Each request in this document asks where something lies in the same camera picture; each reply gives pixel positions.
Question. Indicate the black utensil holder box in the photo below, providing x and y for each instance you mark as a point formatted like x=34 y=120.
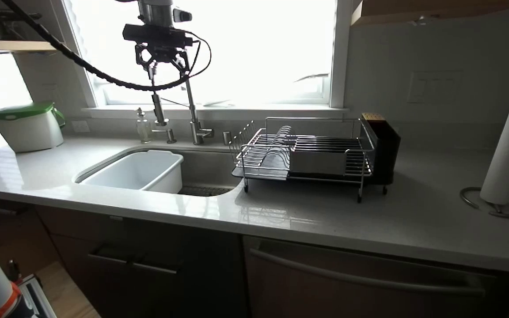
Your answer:
x=388 y=148

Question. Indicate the metal paper towel holder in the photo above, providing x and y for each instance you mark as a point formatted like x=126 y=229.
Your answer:
x=495 y=210

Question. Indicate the stainless steel sink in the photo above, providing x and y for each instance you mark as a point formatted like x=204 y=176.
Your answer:
x=207 y=171

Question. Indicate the wooden wall shelf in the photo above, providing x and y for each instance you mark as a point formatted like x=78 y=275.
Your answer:
x=27 y=47

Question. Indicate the white bin with green lid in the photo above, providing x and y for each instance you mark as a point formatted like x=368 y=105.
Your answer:
x=27 y=130

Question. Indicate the glass soap dispenser bottle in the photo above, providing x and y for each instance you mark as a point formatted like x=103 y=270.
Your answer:
x=142 y=127

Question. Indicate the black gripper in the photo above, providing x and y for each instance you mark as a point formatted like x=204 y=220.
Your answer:
x=161 y=52

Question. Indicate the white plastic wash basin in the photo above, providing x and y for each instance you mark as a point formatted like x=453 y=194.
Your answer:
x=140 y=171

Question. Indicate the white paper towel roll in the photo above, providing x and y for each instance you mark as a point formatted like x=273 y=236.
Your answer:
x=508 y=148

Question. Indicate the small chrome sink air gap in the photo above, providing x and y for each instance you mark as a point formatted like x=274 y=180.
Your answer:
x=170 y=135

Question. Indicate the chrome spring pull-down tap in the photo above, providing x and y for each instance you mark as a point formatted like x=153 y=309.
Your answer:
x=195 y=112

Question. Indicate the small chrome counter fitting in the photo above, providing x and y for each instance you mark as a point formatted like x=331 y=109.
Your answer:
x=227 y=139

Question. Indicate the wooden wall cabinet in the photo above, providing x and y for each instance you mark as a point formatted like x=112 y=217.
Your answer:
x=442 y=10

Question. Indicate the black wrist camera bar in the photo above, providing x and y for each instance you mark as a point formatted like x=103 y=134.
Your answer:
x=158 y=33

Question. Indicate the white wall outlet plate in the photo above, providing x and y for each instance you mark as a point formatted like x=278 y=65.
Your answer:
x=435 y=89

